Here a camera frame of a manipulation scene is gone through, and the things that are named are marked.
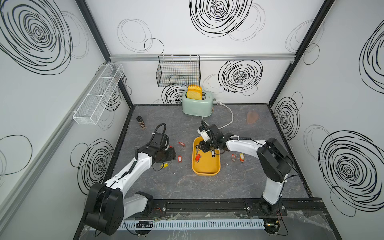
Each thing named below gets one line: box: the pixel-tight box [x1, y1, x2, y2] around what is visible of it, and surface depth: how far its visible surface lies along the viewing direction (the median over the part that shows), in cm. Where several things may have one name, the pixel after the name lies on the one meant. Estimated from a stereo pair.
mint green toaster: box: [182, 91, 215, 117], surface depth 110 cm
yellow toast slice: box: [186, 84, 203, 101], surface depth 104 cm
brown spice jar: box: [136, 115, 146, 130], surface depth 101 cm
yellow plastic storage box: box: [191, 136, 221, 176], surface depth 89 cm
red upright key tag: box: [195, 153, 202, 163], surface depth 93 cm
